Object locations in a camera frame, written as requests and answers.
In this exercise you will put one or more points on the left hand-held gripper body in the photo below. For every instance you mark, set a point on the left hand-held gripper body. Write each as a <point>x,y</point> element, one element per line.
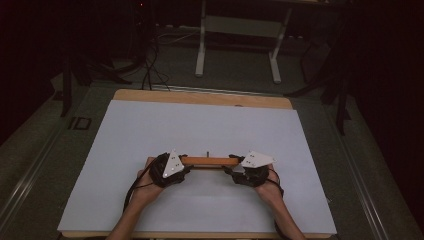
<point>168,168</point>

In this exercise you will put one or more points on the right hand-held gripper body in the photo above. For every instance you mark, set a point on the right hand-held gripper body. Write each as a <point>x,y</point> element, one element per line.
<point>253,171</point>

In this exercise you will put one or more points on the wooden box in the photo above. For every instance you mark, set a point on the wooden box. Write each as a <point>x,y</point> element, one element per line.
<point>210,161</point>

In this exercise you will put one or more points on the person's right hand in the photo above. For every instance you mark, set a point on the person's right hand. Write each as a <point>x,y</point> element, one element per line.
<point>270,190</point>

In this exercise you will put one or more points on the person's left hand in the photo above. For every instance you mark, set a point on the person's left hand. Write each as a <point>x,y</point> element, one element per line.
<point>148,186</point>

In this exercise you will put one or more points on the white table mat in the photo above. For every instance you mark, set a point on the white table mat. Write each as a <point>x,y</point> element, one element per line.
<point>200,126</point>

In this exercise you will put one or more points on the black metal stand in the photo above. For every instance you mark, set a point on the black metal stand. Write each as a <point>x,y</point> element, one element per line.
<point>335,86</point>
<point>71,76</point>

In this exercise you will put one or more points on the black square floor frame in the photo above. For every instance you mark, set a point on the black square floor frame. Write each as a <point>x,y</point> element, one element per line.
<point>80,123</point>

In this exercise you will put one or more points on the white metal table frame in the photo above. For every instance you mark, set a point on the white metal table frame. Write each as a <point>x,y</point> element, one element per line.
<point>240,26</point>

